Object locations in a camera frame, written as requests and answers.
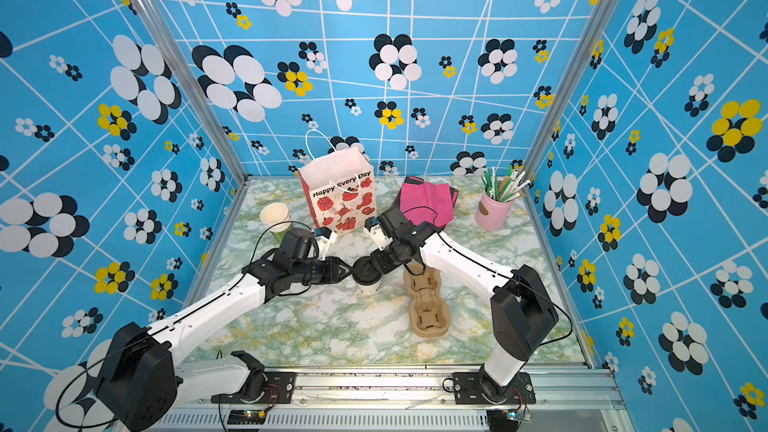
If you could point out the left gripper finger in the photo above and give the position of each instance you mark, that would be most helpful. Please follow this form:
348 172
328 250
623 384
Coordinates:
334 277
337 265

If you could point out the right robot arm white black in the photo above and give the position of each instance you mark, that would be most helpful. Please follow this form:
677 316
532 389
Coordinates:
522 312

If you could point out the brown cardboard cup carrier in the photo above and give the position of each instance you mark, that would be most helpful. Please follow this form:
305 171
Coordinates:
428 312

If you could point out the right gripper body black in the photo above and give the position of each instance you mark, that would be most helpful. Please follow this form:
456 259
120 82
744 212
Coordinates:
390 258

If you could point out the pink napkin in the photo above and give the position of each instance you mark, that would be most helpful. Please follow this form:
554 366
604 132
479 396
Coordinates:
423 201

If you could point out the red white gift bag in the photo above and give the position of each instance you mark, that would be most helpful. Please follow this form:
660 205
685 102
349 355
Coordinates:
339 188

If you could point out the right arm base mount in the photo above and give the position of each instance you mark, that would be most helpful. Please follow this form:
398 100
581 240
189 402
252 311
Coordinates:
476 388

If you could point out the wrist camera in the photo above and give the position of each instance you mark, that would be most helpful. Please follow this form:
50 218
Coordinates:
324 238
376 234

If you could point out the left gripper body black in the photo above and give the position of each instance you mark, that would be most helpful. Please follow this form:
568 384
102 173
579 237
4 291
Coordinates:
310 272

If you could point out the black coffee cup lid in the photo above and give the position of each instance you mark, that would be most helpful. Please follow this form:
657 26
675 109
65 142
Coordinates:
366 276

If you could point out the pink straw holder cup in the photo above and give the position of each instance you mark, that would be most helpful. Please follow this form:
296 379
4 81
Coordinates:
491 214

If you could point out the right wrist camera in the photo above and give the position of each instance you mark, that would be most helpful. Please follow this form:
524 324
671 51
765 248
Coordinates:
376 234

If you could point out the green white paper cup stack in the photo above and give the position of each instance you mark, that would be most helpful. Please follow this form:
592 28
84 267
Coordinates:
277 219

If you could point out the white green straws bundle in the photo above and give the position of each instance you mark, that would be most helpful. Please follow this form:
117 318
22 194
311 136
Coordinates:
508 185

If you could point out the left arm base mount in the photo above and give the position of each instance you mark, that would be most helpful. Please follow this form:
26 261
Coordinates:
272 388

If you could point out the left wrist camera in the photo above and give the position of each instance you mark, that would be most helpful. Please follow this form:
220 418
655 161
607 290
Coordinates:
324 238

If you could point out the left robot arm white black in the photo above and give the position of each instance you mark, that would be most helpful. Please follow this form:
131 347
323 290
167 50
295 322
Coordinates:
140 375

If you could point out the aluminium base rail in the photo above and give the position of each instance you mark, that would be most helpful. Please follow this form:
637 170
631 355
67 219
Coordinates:
414 398

